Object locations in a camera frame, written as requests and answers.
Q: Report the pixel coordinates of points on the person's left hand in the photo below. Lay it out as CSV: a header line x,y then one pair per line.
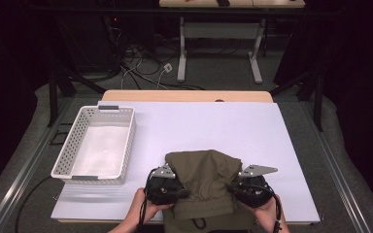
x,y
142,208

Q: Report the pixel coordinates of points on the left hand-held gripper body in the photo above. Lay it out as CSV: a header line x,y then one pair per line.
x,y
162,191

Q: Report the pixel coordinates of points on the white perforated plastic basket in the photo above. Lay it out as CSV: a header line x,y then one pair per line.
x,y
100,152

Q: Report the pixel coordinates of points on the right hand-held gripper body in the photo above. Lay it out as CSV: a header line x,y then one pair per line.
x,y
255,192

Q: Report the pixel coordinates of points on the black metal crossbar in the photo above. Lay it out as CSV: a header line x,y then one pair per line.
x,y
136,11

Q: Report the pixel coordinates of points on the olive green shorts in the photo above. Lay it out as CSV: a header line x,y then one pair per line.
x,y
204,174

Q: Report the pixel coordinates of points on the wooden desk with white legs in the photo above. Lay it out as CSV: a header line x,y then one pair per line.
x,y
220,30

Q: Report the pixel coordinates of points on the person's right hand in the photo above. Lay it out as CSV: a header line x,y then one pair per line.
x,y
267,215

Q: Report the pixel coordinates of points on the black metal stand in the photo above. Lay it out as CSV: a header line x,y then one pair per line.
x,y
319,103
53,97

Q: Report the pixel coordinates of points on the black curtain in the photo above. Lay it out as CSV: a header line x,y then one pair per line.
x,y
362,81
6,97

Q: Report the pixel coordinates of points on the aluminium floor rail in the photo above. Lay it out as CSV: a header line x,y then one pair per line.
x,y
332,161
29,163

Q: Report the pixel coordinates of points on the white power adapter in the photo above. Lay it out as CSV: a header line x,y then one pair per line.
x,y
167,67

